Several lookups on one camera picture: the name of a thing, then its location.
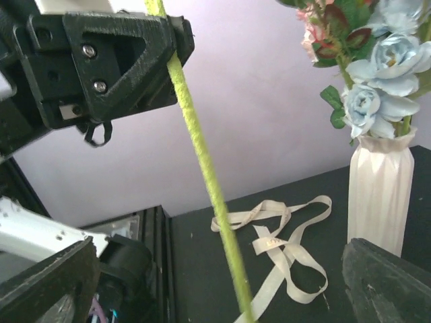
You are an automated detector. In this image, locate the black left table edge rail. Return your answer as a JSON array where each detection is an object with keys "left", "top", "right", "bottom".
[{"left": 1, "top": 157, "right": 50, "bottom": 217}]

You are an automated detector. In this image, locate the large pale pink peony stem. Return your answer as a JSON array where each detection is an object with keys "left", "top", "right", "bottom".
[{"left": 296, "top": 1, "right": 340, "bottom": 64}]

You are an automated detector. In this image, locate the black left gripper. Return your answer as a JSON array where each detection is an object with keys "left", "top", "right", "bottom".
[{"left": 1, "top": 1, "right": 174, "bottom": 161}]

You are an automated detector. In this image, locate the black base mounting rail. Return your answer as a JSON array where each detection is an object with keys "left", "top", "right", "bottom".
[{"left": 129, "top": 205, "right": 176, "bottom": 322}]

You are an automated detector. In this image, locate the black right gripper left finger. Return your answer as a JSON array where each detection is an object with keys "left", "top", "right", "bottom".
[{"left": 1, "top": 237, "right": 100, "bottom": 322}]

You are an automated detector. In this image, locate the cream printed ribbon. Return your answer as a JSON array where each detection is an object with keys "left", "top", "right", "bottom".
[{"left": 228, "top": 195, "right": 332, "bottom": 319}]

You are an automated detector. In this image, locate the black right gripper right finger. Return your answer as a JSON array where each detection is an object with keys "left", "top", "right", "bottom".
[{"left": 342, "top": 238, "right": 430, "bottom": 323}]

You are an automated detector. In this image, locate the yellow poppy flower stem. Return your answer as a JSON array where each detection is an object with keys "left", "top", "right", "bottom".
[{"left": 143, "top": 0, "right": 255, "bottom": 323}]

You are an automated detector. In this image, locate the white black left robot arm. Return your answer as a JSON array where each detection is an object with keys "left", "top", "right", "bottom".
[{"left": 1, "top": 1, "right": 195, "bottom": 322}]

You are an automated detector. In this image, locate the white ribbed vase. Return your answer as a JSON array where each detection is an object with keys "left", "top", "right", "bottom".
[{"left": 347, "top": 127, "right": 417, "bottom": 257}]

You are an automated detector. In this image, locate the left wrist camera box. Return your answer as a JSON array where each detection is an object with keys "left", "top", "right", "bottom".
[{"left": 35, "top": 0, "right": 113, "bottom": 13}]

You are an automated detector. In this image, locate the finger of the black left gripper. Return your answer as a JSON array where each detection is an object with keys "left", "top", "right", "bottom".
[{"left": 168, "top": 16, "right": 195, "bottom": 67}]

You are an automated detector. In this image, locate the light blue peony stem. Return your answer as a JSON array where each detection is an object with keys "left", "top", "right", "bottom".
[{"left": 343, "top": 1, "right": 430, "bottom": 139}]

